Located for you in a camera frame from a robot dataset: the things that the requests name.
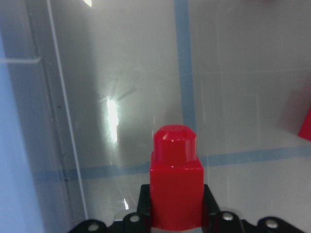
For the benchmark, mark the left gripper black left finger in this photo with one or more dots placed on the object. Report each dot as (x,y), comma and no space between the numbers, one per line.
(135,222)

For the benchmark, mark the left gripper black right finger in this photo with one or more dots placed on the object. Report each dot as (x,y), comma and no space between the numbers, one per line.
(217,221)

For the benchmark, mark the red block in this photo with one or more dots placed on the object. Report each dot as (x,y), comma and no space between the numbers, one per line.
(305,130)
(176,180)

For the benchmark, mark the blue plastic tray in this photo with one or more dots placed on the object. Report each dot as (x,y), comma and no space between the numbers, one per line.
(19,207)

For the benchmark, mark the clear plastic storage box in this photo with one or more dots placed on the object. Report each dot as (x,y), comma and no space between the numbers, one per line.
(95,79)

